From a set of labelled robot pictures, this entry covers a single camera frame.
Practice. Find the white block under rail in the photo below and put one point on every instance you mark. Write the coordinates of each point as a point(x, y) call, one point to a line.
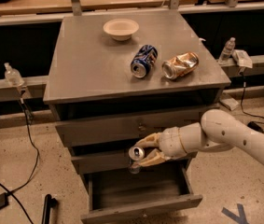
point(227, 101)

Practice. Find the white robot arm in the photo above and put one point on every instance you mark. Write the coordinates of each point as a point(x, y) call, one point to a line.
point(217, 131)

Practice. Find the clear water bottle right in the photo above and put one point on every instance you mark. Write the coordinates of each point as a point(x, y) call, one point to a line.
point(227, 51)

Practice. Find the grey top drawer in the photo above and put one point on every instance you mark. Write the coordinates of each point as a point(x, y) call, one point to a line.
point(104, 129)

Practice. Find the clear bottle on left rail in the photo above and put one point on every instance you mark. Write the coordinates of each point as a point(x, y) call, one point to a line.
point(13, 76)

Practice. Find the blue silver redbull can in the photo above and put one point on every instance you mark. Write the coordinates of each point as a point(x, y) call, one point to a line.
point(135, 154)

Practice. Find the black power adapter right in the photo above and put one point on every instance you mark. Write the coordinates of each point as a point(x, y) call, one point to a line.
point(255, 127)

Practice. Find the crushed orange soda can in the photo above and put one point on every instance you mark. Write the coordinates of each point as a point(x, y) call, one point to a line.
point(180, 65)

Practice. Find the grey middle drawer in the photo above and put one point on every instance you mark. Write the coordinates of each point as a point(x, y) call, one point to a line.
point(101, 157)

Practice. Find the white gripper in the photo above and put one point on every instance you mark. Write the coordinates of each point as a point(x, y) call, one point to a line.
point(169, 144)

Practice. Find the black pole stand base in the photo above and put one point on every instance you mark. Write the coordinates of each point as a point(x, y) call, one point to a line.
point(49, 203)

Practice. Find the grey open bottom drawer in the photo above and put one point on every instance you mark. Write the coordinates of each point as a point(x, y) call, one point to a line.
point(120, 195)

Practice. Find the white paper bowl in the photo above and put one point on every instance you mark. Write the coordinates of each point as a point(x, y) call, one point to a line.
point(121, 29)

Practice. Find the white packet on rail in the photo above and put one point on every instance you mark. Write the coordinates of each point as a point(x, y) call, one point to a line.
point(242, 58)

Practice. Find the grey wooden drawer cabinet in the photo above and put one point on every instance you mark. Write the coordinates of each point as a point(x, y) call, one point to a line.
point(90, 74)

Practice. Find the crushed blue pepsi can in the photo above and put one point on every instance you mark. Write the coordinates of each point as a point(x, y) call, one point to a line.
point(143, 61)

